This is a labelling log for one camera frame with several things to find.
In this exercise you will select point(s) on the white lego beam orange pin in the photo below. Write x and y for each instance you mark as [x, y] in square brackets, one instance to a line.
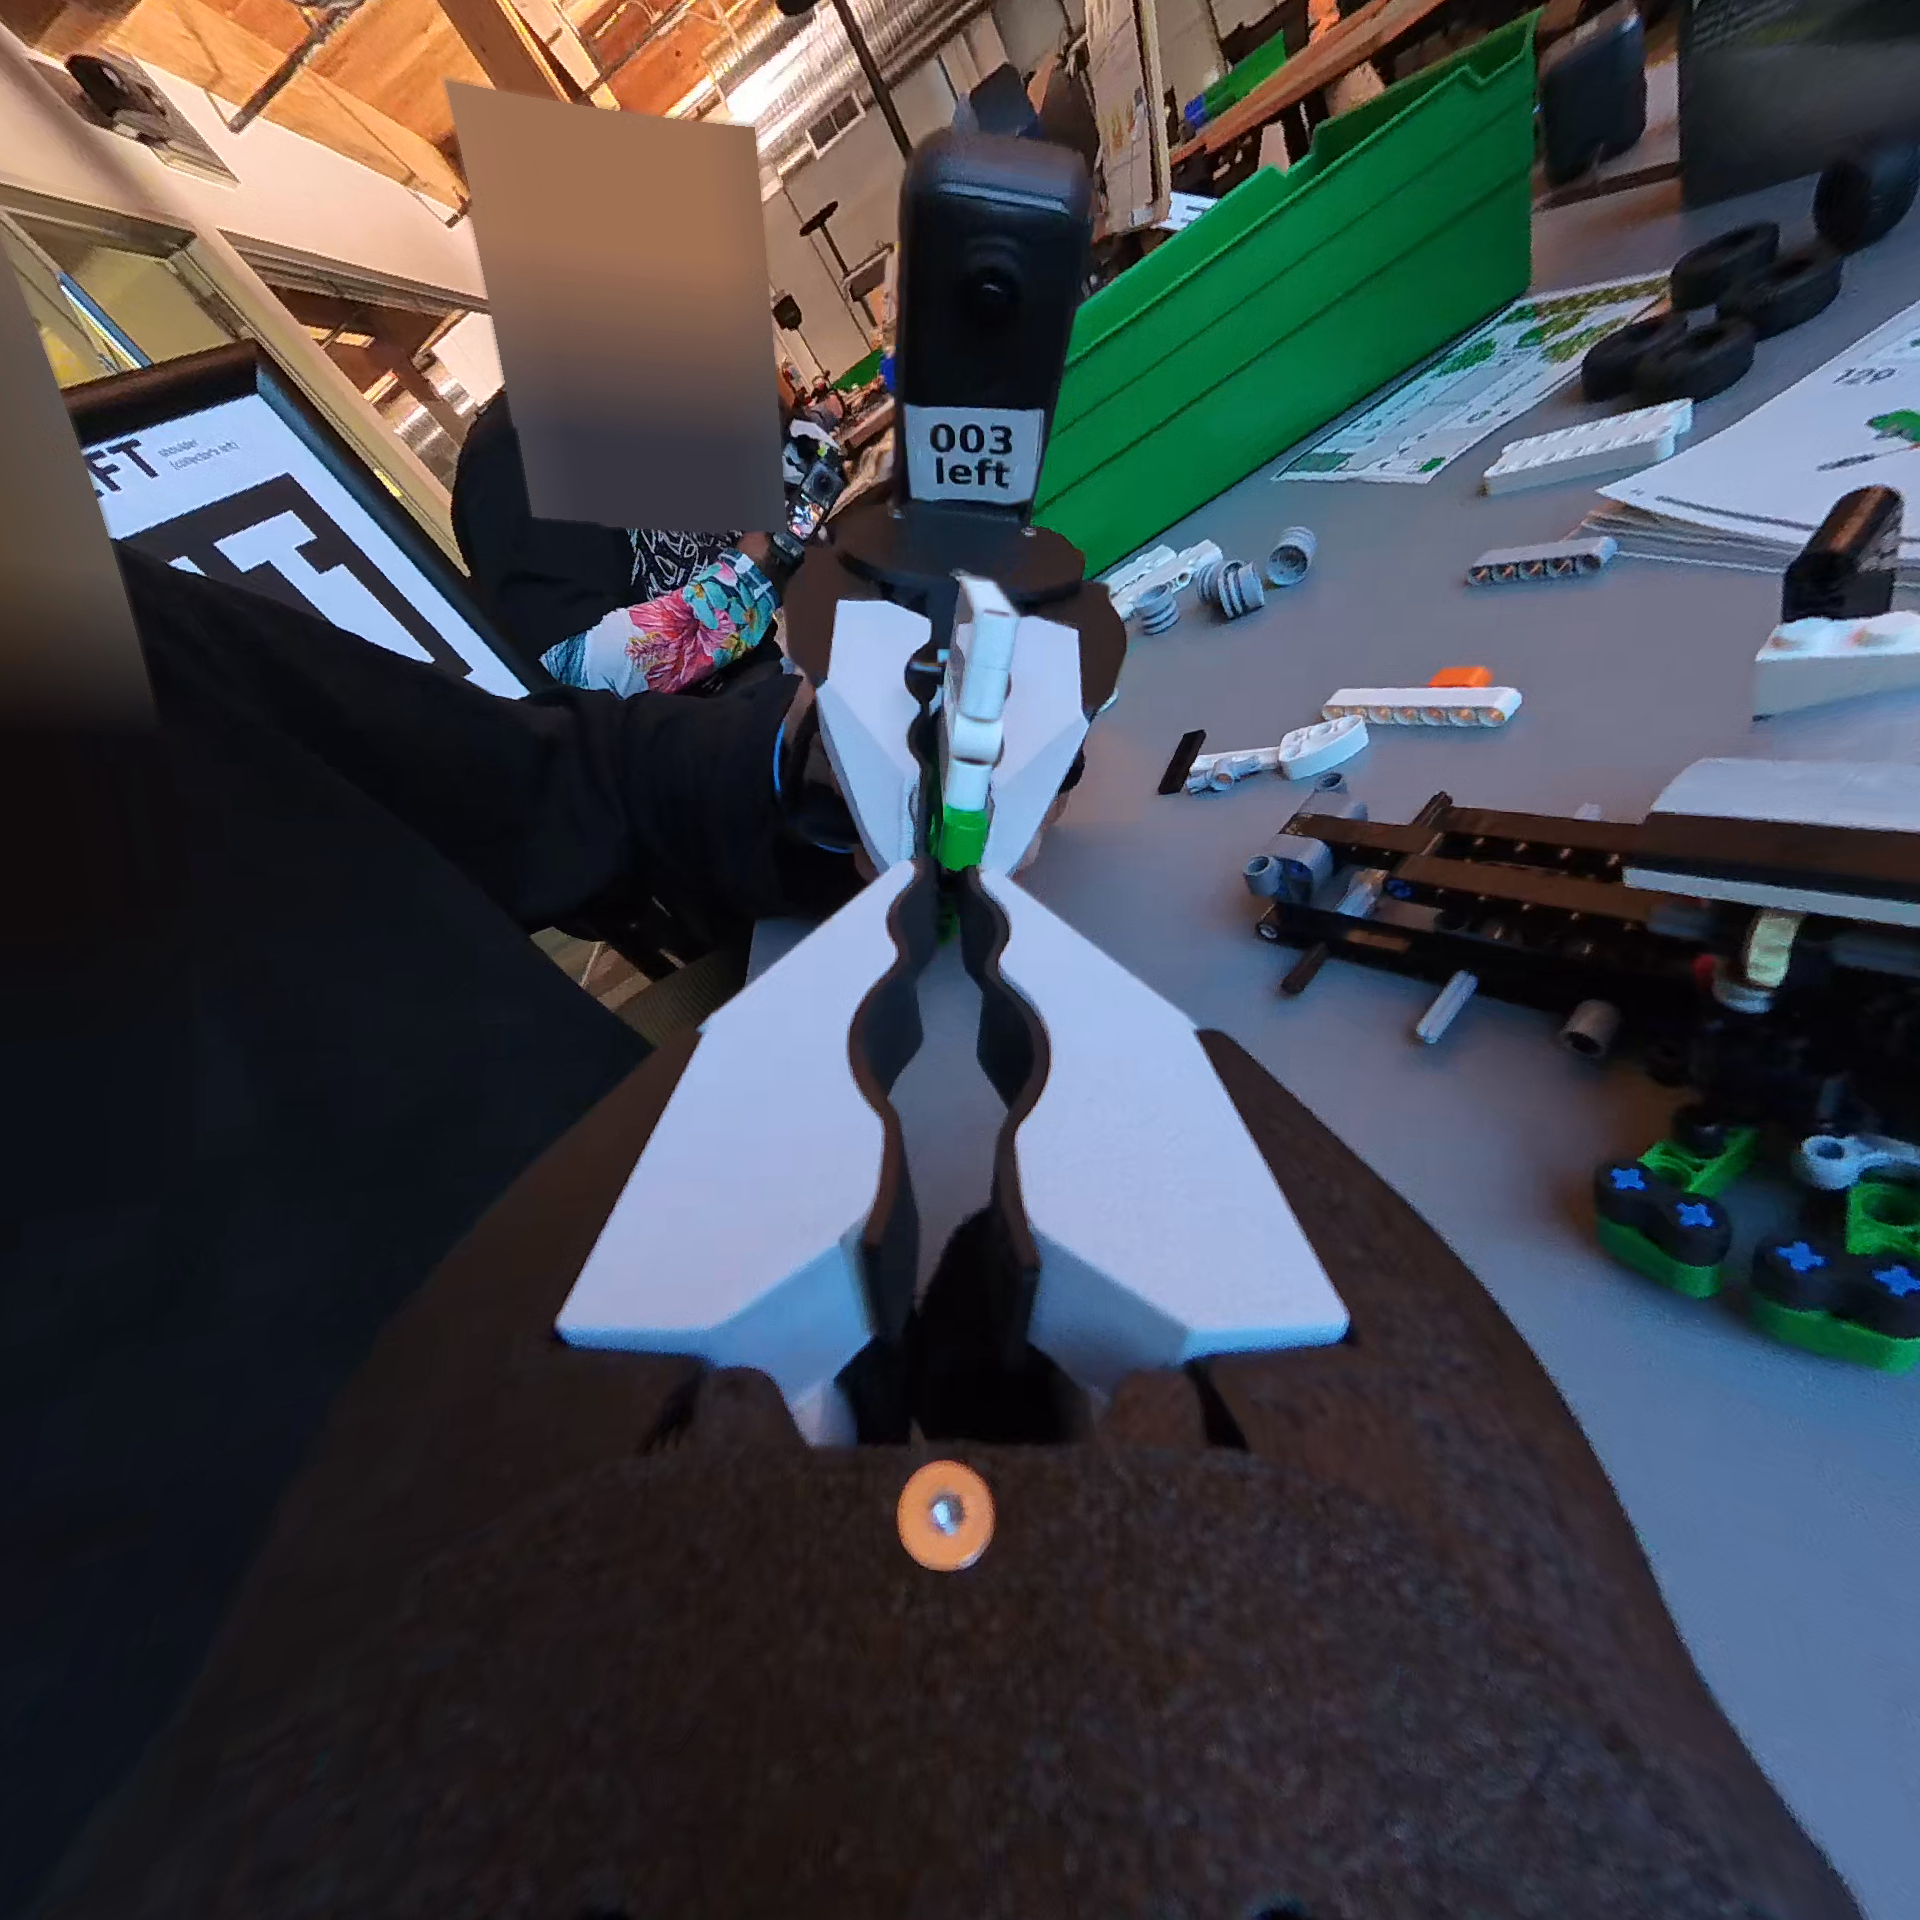
[1424, 705]

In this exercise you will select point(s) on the short black lego axle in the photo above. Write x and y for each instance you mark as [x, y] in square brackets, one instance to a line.
[1306, 969]

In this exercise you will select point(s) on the dark grey lego bush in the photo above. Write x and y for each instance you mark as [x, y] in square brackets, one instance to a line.
[1590, 1026]

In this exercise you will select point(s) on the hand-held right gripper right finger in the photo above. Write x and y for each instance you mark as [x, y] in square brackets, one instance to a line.
[1172, 1200]

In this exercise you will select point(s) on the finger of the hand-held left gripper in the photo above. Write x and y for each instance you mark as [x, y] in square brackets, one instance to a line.
[863, 705]
[1050, 705]

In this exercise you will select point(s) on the small black flat lego piece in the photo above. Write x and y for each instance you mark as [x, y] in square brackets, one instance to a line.
[1182, 761]

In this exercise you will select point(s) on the grey lego spring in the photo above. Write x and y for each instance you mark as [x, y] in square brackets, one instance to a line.
[1232, 591]
[1157, 610]
[1293, 555]

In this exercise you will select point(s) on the white lego beam dark holes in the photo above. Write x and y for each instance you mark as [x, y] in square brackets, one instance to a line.
[1546, 560]

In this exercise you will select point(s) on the light grey lego connector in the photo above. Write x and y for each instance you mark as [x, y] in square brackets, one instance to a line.
[1838, 1158]

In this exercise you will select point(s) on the long white lego beam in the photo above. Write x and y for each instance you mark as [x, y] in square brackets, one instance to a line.
[1590, 447]

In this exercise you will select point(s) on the green lego piece black pins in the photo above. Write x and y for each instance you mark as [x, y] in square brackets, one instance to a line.
[1846, 1335]
[1710, 1276]

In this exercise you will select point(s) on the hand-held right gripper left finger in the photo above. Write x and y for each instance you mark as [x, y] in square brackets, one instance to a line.
[735, 1200]

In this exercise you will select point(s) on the black lego set box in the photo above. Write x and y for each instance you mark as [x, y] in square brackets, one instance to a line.
[1799, 105]

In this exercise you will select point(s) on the green printed sticker sheet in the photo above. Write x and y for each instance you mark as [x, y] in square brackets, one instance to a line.
[1442, 404]

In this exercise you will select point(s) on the lego instruction booklet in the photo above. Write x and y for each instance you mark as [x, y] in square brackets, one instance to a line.
[1799, 450]

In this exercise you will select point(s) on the black rounded object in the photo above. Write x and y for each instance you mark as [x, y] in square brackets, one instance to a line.
[1594, 89]

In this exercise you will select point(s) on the lego truck model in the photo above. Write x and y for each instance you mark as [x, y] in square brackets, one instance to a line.
[1501, 884]

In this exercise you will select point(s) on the white lego liftarm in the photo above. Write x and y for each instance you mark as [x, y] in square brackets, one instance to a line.
[1156, 562]

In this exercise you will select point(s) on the black and white sign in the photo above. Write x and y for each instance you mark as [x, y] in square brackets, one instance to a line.
[301, 524]

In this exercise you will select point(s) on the green plastic bin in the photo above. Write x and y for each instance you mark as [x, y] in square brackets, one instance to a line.
[1276, 299]

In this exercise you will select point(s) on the white lego connector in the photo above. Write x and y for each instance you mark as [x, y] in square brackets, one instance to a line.
[1330, 745]

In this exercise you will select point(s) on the light grey lego pin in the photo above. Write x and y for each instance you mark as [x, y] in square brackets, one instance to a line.
[1448, 1008]

